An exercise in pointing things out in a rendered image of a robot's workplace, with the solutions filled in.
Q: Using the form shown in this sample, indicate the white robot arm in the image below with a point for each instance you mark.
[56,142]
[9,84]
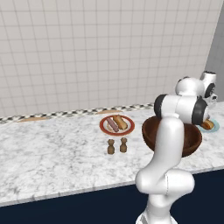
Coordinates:
[167,151]

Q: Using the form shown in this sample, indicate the brown wooden shaker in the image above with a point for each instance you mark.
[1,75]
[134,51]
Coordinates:
[110,147]
[123,145]

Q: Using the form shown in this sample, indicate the teal plate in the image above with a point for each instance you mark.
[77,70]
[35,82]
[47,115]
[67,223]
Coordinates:
[215,126]

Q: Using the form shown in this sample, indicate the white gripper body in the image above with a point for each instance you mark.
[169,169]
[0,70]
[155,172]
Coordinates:
[213,98]

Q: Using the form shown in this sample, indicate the red rimmed plate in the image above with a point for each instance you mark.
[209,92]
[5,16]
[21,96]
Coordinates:
[129,126]

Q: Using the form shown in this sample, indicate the golden bun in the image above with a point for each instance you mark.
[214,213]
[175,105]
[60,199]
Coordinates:
[208,124]
[120,122]

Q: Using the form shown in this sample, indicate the brown wooden bowl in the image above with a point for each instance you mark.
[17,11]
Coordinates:
[150,134]

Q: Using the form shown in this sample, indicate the dark blue counter cabinet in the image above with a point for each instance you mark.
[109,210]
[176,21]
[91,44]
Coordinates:
[73,207]

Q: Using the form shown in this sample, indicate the brown sausage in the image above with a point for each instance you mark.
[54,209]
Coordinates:
[112,124]

